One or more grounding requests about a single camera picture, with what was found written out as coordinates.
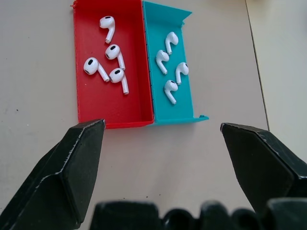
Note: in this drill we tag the red plastic tray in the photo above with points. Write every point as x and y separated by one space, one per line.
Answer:
112 72

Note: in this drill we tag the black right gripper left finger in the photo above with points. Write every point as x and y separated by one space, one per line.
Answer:
60 177

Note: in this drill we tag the white earbud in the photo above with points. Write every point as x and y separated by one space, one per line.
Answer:
181 71
108 26
171 40
119 77
114 54
94 68
162 60
170 89

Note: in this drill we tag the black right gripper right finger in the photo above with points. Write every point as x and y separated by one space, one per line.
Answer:
261 163

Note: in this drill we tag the teal plastic tray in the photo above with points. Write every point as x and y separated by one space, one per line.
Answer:
172 72

